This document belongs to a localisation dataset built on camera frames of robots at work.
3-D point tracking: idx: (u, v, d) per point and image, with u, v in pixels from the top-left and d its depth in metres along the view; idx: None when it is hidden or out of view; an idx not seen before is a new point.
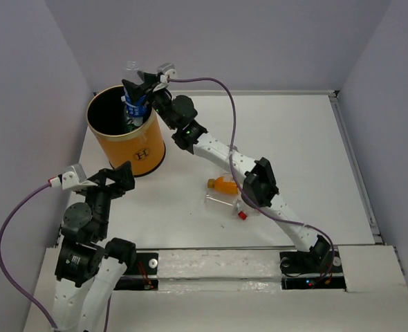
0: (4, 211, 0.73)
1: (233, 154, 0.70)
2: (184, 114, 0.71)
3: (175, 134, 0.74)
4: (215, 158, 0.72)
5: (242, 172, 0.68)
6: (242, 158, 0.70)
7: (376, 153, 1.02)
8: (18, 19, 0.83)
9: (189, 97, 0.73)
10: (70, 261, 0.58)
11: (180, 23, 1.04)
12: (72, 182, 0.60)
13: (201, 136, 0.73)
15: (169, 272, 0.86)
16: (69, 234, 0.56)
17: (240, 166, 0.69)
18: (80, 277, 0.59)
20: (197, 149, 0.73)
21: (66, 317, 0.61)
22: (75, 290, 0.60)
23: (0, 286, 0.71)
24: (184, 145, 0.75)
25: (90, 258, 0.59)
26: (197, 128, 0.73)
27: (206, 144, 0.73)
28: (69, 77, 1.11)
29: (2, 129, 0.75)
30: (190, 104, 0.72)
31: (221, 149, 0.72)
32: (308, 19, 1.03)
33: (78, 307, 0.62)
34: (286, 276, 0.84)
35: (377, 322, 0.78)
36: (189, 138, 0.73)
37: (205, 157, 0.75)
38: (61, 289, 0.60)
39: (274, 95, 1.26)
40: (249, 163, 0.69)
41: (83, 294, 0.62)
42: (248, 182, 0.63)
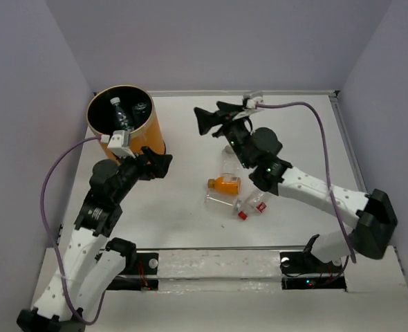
0: (3, 211, 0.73)
1: (334, 191, 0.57)
2: (270, 149, 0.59)
3: (258, 173, 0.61)
4: (310, 197, 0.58)
5: (352, 212, 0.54)
6: (347, 194, 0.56)
7: (377, 153, 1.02)
8: (17, 18, 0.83)
9: (267, 128, 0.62)
10: (92, 211, 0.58)
11: (180, 22, 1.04)
12: (115, 144, 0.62)
13: (286, 172, 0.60)
15: (169, 272, 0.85)
16: (95, 184, 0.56)
17: (348, 204, 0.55)
18: (97, 229, 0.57)
20: (284, 188, 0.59)
21: (75, 269, 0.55)
22: (92, 238, 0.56)
23: None
24: (265, 187, 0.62)
25: (109, 214, 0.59)
26: (279, 164, 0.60)
27: (295, 182, 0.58)
28: (69, 77, 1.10)
29: (1, 128, 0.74)
30: (272, 137, 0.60)
31: (317, 185, 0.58)
32: (309, 19, 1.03)
33: (86, 265, 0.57)
34: (286, 276, 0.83)
35: (377, 322, 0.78)
36: (272, 176, 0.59)
37: (294, 196, 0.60)
38: (75, 239, 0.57)
39: (274, 95, 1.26)
40: (359, 199, 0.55)
41: (97, 249, 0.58)
42: (366, 226, 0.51)
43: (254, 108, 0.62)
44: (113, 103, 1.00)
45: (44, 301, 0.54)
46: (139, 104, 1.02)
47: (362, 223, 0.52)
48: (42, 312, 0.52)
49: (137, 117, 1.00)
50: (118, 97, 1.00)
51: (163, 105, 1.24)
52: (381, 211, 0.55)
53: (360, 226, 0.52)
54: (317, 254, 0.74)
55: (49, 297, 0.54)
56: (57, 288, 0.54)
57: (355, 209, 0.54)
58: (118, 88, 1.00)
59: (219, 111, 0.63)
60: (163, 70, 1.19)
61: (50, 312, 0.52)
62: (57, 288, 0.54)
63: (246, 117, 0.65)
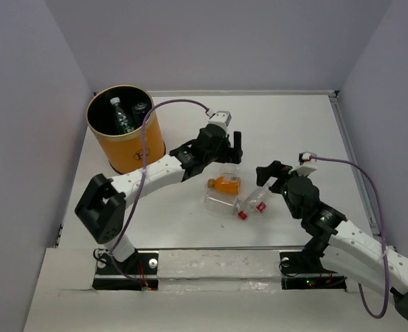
0: (3, 211, 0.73)
1: (388, 254, 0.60)
2: (304, 193, 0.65)
3: (306, 220, 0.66)
4: (360, 254, 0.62)
5: (404, 280, 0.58)
6: (401, 261, 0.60)
7: (376, 153, 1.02)
8: (17, 19, 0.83)
9: (308, 178, 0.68)
10: (185, 153, 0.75)
11: (180, 22, 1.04)
12: (221, 119, 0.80)
13: (341, 225, 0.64)
15: (169, 272, 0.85)
16: (205, 135, 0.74)
17: (401, 272, 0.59)
18: (185, 164, 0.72)
20: (336, 240, 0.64)
21: (155, 176, 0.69)
22: (179, 167, 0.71)
23: (0, 286, 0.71)
24: (316, 234, 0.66)
25: (196, 162, 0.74)
26: (332, 214, 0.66)
27: (349, 237, 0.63)
28: (69, 77, 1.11)
29: (1, 129, 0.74)
30: (308, 183, 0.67)
31: (370, 244, 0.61)
32: (309, 19, 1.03)
33: (158, 182, 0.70)
34: (286, 276, 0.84)
35: (377, 323, 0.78)
36: (325, 225, 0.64)
37: (345, 249, 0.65)
38: (165, 160, 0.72)
39: (274, 95, 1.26)
40: None
41: (171, 178, 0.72)
42: None
43: (309, 158, 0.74)
44: (113, 104, 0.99)
45: (121, 180, 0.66)
46: (139, 104, 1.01)
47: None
48: (116, 185, 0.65)
49: (137, 118, 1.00)
50: (117, 97, 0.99)
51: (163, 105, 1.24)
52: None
53: None
54: (326, 265, 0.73)
55: (126, 180, 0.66)
56: (135, 178, 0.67)
57: None
58: (119, 88, 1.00)
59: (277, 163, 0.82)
60: (163, 70, 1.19)
61: (120, 188, 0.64)
62: (135, 177, 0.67)
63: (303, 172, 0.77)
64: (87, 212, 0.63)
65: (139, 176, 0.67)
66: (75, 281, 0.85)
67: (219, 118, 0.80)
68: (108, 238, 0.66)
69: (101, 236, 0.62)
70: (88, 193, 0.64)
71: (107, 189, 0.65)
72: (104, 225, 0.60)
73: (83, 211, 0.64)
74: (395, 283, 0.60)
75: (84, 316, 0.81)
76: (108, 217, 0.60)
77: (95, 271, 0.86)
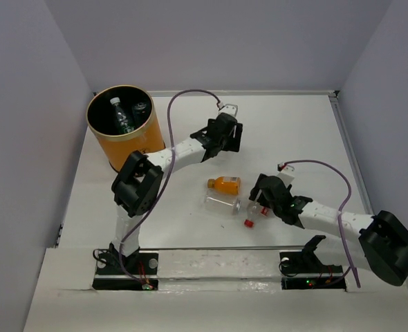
0: (2, 211, 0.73)
1: (342, 215, 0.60)
2: (270, 185, 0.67)
3: (280, 212, 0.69)
4: (324, 225, 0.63)
5: (357, 232, 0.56)
6: (355, 216, 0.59)
7: (376, 153, 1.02)
8: (16, 20, 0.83)
9: (273, 174, 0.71)
10: (202, 136, 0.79)
11: (180, 23, 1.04)
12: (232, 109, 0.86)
13: (306, 205, 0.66)
15: (169, 272, 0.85)
16: (222, 120, 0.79)
17: (353, 225, 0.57)
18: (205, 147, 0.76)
20: (304, 218, 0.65)
21: (182, 155, 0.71)
22: (200, 147, 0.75)
23: (0, 286, 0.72)
24: (292, 221, 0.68)
25: (214, 144, 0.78)
26: (301, 199, 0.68)
27: (312, 211, 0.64)
28: (69, 78, 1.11)
29: (1, 130, 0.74)
30: (274, 178, 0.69)
31: (330, 211, 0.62)
32: (309, 19, 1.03)
33: (182, 162, 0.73)
34: (286, 276, 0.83)
35: (377, 322, 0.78)
36: (294, 211, 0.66)
37: (314, 226, 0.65)
38: (190, 141, 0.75)
39: (274, 95, 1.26)
40: (364, 220, 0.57)
41: (191, 158, 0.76)
42: (368, 243, 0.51)
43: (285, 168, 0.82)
44: (113, 103, 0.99)
45: (155, 156, 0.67)
46: (139, 104, 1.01)
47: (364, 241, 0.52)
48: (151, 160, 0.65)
49: (137, 118, 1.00)
50: (117, 97, 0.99)
51: (162, 105, 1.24)
52: (394, 233, 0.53)
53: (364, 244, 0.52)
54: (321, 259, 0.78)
55: (159, 157, 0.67)
56: (167, 155, 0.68)
57: (359, 228, 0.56)
58: (118, 89, 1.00)
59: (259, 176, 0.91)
60: (163, 70, 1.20)
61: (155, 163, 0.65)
62: (167, 155, 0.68)
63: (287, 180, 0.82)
64: (124, 187, 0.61)
65: (170, 154, 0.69)
66: (75, 281, 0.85)
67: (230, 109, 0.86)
68: (142, 212, 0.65)
69: (140, 208, 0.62)
70: (124, 168, 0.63)
71: (141, 164, 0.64)
72: (146, 196, 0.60)
73: (120, 187, 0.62)
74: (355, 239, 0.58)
75: (84, 315, 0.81)
76: (147, 185, 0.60)
77: (95, 271, 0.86)
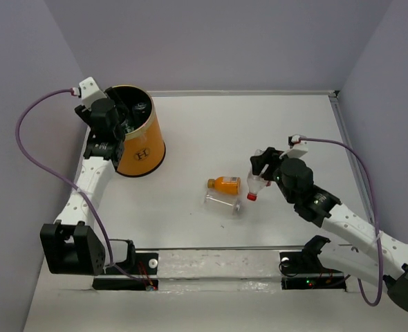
0: (2, 211, 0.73)
1: (382, 238, 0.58)
2: (297, 174, 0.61)
3: (299, 203, 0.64)
4: (354, 238, 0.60)
5: (397, 264, 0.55)
6: (394, 245, 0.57)
7: (376, 153, 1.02)
8: (16, 19, 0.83)
9: (299, 159, 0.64)
10: (98, 145, 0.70)
11: (180, 22, 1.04)
12: (90, 88, 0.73)
13: (335, 209, 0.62)
15: (169, 272, 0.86)
16: (98, 117, 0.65)
17: (394, 255, 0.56)
18: (108, 155, 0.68)
20: (330, 223, 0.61)
21: (90, 187, 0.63)
22: (104, 162, 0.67)
23: (1, 284, 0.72)
24: (310, 216, 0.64)
25: (115, 146, 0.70)
26: (326, 196, 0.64)
27: (342, 220, 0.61)
28: (69, 78, 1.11)
29: (2, 128, 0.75)
30: (302, 165, 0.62)
31: (363, 228, 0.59)
32: (309, 19, 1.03)
33: (98, 189, 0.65)
34: (286, 276, 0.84)
35: (377, 322, 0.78)
36: (318, 208, 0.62)
37: (339, 234, 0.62)
38: (90, 164, 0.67)
39: (274, 95, 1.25)
40: (406, 253, 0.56)
41: (106, 175, 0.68)
42: None
43: (298, 141, 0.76)
44: None
45: (67, 214, 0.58)
46: (139, 104, 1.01)
47: (405, 277, 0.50)
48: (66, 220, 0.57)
49: (137, 117, 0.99)
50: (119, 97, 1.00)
51: (162, 105, 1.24)
52: None
53: (403, 280, 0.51)
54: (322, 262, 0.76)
55: (71, 211, 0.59)
56: (79, 202, 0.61)
57: (401, 263, 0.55)
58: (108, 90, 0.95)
59: (270, 149, 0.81)
60: (163, 70, 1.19)
61: (75, 219, 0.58)
62: (78, 201, 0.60)
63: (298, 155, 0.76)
64: (66, 263, 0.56)
65: (80, 198, 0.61)
66: (76, 281, 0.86)
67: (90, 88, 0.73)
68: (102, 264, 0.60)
69: (96, 267, 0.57)
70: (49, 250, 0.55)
71: (62, 230, 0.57)
72: (89, 259, 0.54)
73: (61, 265, 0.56)
74: (389, 268, 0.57)
75: (84, 315, 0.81)
76: (84, 249, 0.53)
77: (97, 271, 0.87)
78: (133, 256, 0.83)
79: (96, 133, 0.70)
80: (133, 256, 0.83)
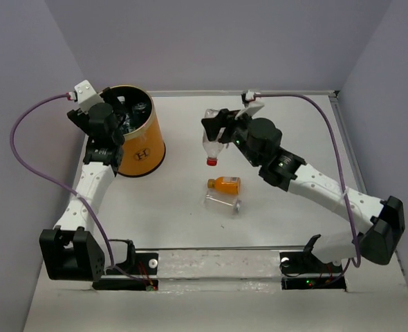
0: (1, 211, 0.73)
1: (348, 194, 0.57)
2: (266, 135, 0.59)
3: (264, 166, 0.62)
4: (321, 197, 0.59)
5: (366, 217, 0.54)
6: (362, 198, 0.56)
7: (376, 153, 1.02)
8: (16, 19, 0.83)
9: (268, 120, 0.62)
10: (98, 151, 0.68)
11: (180, 23, 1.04)
12: (87, 93, 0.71)
13: (301, 170, 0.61)
15: (169, 272, 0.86)
16: (97, 123, 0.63)
17: (362, 209, 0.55)
18: (108, 160, 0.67)
20: (296, 185, 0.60)
21: (90, 192, 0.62)
22: (103, 168, 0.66)
23: (1, 283, 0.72)
24: (275, 181, 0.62)
25: (114, 151, 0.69)
26: (291, 159, 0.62)
27: (309, 180, 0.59)
28: (69, 78, 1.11)
29: (2, 128, 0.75)
30: (270, 126, 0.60)
31: (329, 185, 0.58)
32: (308, 19, 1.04)
33: (97, 195, 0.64)
34: (286, 276, 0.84)
35: (377, 322, 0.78)
36: (283, 171, 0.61)
37: (306, 194, 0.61)
38: (89, 169, 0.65)
39: (274, 95, 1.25)
40: (373, 205, 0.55)
41: (106, 180, 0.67)
42: (379, 234, 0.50)
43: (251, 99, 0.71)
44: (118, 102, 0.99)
45: (66, 220, 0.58)
46: (139, 104, 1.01)
47: (375, 230, 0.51)
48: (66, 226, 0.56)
49: (137, 117, 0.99)
50: (123, 97, 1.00)
51: (163, 105, 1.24)
52: (395, 222, 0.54)
53: (373, 233, 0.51)
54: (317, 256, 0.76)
55: (70, 216, 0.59)
56: (79, 207, 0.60)
57: (369, 215, 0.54)
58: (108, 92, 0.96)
59: (224, 110, 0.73)
60: (163, 70, 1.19)
61: (75, 225, 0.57)
62: (77, 207, 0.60)
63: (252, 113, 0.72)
64: (64, 269, 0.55)
65: (79, 203, 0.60)
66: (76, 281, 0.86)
67: (86, 93, 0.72)
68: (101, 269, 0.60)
69: (95, 272, 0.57)
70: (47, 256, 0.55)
71: (61, 236, 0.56)
72: (89, 265, 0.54)
73: (59, 271, 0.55)
74: (358, 222, 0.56)
75: (84, 315, 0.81)
76: (84, 254, 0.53)
77: None
78: (133, 256, 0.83)
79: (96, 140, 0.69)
80: (133, 256, 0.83)
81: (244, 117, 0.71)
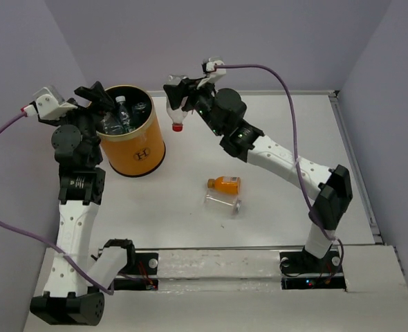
0: (1, 210, 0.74)
1: (301, 162, 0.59)
2: (231, 107, 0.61)
3: (225, 136, 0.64)
4: (276, 166, 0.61)
5: (314, 185, 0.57)
6: (312, 167, 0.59)
7: (376, 152, 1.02)
8: (16, 19, 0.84)
9: (234, 90, 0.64)
10: (74, 182, 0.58)
11: (180, 23, 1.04)
12: (49, 106, 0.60)
13: (258, 141, 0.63)
15: (169, 272, 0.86)
16: (65, 156, 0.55)
17: (312, 176, 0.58)
18: (87, 198, 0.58)
20: (253, 155, 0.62)
21: (74, 243, 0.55)
22: (83, 209, 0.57)
23: (0, 283, 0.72)
24: (235, 152, 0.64)
25: (94, 181, 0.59)
26: (251, 131, 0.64)
27: (265, 150, 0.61)
28: (68, 78, 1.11)
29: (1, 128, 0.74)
30: (234, 97, 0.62)
31: (284, 155, 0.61)
32: (308, 19, 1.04)
33: (84, 241, 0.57)
34: (286, 276, 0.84)
35: (376, 322, 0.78)
36: (243, 142, 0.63)
37: (263, 164, 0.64)
38: (68, 212, 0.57)
39: (274, 95, 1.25)
40: (322, 173, 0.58)
41: (90, 220, 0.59)
42: (325, 198, 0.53)
43: (213, 69, 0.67)
44: (118, 102, 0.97)
45: (54, 283, 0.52)
46: (139, 104, 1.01)
47: (321, 195, 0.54)
48: (56, 293, 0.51)
49: (137, 117, 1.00)
50: (123, 96, 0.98)
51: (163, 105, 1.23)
52: (341, 187, 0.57)
53: (320, 198, 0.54)
54: (310, 250, 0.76)
55: (57, 279, 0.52)
56: (64, 268, 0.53)
57: (317, 182, 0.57)
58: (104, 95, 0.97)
59: (184, 79, 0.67)
60: (163, 70, 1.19)
61: (65, 290, 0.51)
62: (63, 267, 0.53)
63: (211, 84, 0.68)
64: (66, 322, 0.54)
65: (65, 263, 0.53)
66: None
67: (47, 106, 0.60)
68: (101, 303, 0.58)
69: (96, 315, 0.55)
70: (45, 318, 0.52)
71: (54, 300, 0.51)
72: (90, 319, 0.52)
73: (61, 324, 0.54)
74: (309, 189, 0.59)
75: None
76: (83, 317, 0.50)
77: None
78: (133, 256, 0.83)
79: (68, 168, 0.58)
80: (133, 257, 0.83)
81: (208, 85, 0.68)
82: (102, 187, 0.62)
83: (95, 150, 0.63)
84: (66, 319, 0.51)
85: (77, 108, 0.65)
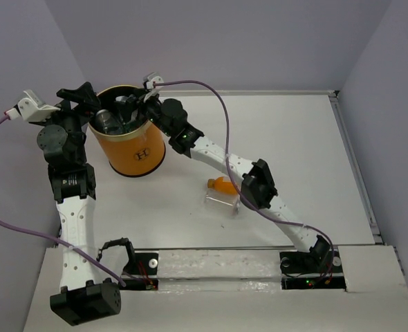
0: (1, 209, 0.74)
1: (230, 158, 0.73)
2: (174, 115, 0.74)
3: (171, 137, 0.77)
4: (213, 161, 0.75)
5: (240, 175, 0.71)
6: (239, 161, 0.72)
7: (376, 152, 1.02)
8: (16, 19, 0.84)
9: (175, 99, 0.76)
10: (67, 182, 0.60)
11: (180, 23, 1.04)
12: (30, 109, 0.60)
13: (199, 141, 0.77)
15: (169, 272, 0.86)
16: (54, 155, 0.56)
17: (238, 169, 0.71)
18: (84, 192, 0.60)
20: (195, 152, 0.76)
21: (81, 236, 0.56)
22: (81, 203, 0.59)
23: None
24: (180, 149, 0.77)
25: (86, 176, 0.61)
26: (193, 133, 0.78)
27: (203, 149, 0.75)
28: (68, 78, 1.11)
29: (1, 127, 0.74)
30: (175, 105, 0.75)
31: (218, 152, 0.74)
32: (308, 19, 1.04)
33: (88, 233, 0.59)
34: (286, 276, 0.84)
35: (376, 322, 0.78)
36: (187, 142, 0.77)
37: (204, 160, 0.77)
38: (67, 209, 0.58)
39: (274, 95, 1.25)
40: (246, 165, 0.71)
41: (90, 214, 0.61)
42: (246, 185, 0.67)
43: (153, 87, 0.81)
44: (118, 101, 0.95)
45: (70, 278, 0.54)
46: None
47: (244, 183, 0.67)
48: (72, 286, 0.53)
49: None
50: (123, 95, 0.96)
51: None
52: (262, 176, 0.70)
53: (243, 185, 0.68)
54: (297, 247, 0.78)
55: (72, 274, 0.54)
56: (76, 260, 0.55)
57: (241, 173, 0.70)
58: (104, 95, 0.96)
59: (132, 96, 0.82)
60: (163, 70, 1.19)
61: (81, 281, 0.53)
62: (75, 260, 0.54)
63: (155, 96, 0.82)
64: (88, 317, 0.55)
65: (75, 256, 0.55)
66: None
67: (28, 110, 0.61)
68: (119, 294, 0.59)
69: (117, 304, 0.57)
70: (66, 315, 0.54)
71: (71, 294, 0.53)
72: (110, 307, 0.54)
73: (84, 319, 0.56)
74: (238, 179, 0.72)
75: None
76: (104, 304, 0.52)
77: None
78: (133, 255, 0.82)
79: (59, 168, 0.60)
80: (133, 256, 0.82)
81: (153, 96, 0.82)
82: (95, 180, 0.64)
83: (81, 147, 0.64)
84: (86, 310, 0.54)
85: (60, 110, 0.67)
